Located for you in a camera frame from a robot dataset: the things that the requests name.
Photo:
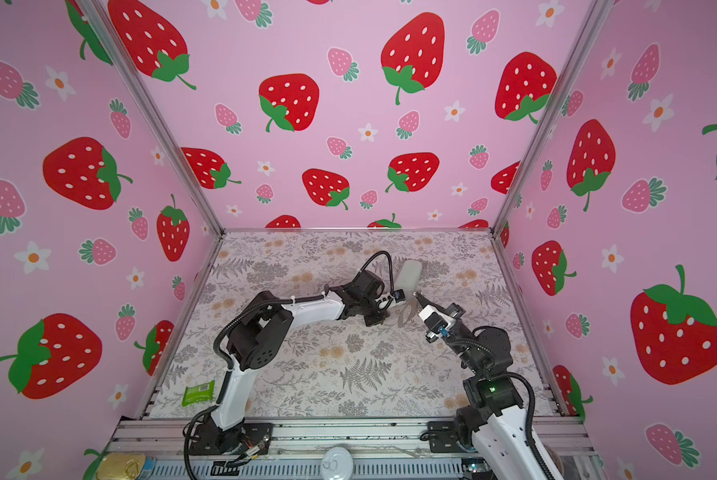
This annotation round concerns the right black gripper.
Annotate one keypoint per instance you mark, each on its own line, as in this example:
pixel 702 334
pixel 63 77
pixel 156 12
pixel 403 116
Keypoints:
pixel 428 302

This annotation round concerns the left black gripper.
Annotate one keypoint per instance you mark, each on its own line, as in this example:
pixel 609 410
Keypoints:
pixel 381 315

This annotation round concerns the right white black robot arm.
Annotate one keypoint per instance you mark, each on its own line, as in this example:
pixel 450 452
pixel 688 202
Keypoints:
pixel 498 423

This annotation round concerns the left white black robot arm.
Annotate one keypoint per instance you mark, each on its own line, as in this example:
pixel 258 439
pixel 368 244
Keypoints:
pixel 253 339

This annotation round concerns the pale green oblong case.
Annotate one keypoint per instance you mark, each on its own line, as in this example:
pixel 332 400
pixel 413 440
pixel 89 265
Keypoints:
pixel 409 277

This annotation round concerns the green snack packet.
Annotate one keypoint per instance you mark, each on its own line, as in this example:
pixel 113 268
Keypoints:
pixel 203 393

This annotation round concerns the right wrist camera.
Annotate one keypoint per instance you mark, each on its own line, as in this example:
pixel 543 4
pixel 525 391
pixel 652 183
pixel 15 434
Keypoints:
pixel 438 323

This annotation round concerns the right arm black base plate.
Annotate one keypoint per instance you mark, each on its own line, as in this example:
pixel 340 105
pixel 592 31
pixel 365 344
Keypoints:
pixel 447 437

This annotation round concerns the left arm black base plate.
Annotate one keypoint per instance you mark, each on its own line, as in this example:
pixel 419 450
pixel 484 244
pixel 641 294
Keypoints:
pixel 208 439

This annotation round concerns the aluminium extrusion rail frame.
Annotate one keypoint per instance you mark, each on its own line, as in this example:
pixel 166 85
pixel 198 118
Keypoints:
pixel 382 448

